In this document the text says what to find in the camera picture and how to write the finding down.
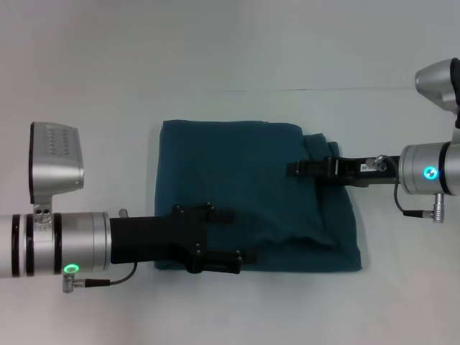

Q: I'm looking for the arm cable with plug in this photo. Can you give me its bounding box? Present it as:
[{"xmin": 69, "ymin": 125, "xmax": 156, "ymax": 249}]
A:
[
  {"xmin": 61, "ymin": 261, "xmax": 139, "ymax": 294},
  {"xmin": 369, "ymin": 154, "xmax": 449, "ymax": 224}
]

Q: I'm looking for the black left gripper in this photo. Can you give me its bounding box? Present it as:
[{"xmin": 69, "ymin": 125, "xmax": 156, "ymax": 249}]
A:
[{"xmin": 109, "ymin": 203, "xmax": 259, "ymax": 275}]

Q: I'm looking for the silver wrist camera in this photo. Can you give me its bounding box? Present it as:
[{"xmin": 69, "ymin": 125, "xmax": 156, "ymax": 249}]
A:
[
  {"xmin": 28, "ymin": 121, "xmax": 86, "ymax": 226},
  {"xmin": 414, "ymin": 57, "xmax": 460, "ymax": 144}
]

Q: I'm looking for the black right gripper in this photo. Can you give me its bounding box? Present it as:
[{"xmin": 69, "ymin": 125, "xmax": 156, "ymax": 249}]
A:
[{"xmin": 286, "ymin": 154, "xmax": 402, "ymax": 188}]

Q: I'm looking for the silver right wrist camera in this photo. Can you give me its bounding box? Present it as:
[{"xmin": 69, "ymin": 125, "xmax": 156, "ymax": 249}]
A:
[{"xmin": 414, "ymin": 57, "xmax": 460, "ymax": 144}]

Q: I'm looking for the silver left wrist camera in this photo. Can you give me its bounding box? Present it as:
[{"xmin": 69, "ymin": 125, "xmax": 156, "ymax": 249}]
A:
[{"xmin": 28, "ymin": 121, "xmax": 86, "ymax": 226}]

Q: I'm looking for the right arm cable with plug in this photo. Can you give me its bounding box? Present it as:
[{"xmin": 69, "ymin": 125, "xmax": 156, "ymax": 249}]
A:
[{"xmin": 369, "ymin": 154, "xmax": 449, "ymax": 224}]

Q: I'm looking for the left arm cable with plug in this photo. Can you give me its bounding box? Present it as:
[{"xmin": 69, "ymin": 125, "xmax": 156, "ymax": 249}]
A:
[{"xmin": 61, "ymin": 261, "xmax": 139, "ymax": 294}]

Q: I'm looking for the teal blue shirt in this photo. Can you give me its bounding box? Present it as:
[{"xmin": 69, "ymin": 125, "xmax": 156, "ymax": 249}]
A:
[{"xmin": 153, "ymin": 119, "xmax": 363, "ymax": 273}]

